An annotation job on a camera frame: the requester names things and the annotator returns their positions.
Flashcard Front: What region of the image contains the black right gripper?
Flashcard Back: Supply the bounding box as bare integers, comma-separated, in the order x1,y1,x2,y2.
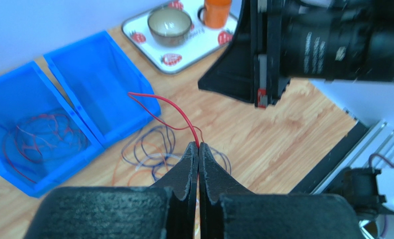
197,0,394,108

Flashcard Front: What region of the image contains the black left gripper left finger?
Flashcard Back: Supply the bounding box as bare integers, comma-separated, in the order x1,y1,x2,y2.
25,142,198,239

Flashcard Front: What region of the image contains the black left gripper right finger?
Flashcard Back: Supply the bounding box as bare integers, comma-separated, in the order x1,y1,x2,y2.
198,143,363,239

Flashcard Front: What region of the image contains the red cable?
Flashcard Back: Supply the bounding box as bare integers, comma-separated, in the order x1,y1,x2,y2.
2,92,205,185

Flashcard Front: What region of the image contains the pink cable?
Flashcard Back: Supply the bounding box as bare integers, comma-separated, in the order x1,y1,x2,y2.
14,114,89,156

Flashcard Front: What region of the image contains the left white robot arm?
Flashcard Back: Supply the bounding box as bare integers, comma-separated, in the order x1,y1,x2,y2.
25,142,394,239

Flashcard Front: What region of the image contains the strawberry print tray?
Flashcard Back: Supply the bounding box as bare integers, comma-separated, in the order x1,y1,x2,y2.
122,0,238,75

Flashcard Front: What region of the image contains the orange mug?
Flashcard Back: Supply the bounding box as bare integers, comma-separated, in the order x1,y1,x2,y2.
197,0,232,29

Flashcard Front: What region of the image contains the beige ceramic bowl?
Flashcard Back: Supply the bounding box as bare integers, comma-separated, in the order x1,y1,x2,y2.
147,8,192,47

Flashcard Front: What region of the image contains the right blue plastic bin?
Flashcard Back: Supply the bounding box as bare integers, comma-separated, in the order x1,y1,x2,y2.
44,31,161,148

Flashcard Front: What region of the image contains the blue plastic bin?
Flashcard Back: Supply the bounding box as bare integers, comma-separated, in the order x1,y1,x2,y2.
44,31,161,148
0,62,103,198

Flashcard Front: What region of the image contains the left blue plastic bin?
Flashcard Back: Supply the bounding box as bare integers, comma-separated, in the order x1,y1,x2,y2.
0,62,103,198

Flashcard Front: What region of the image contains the dark blue cable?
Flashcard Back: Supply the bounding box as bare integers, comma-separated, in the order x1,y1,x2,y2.
121,125,232,182

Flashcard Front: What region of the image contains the orange cable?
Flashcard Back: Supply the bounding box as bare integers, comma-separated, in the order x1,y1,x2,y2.
111,141,171,187

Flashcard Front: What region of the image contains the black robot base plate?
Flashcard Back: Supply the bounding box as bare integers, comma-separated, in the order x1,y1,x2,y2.
290,122,369,194

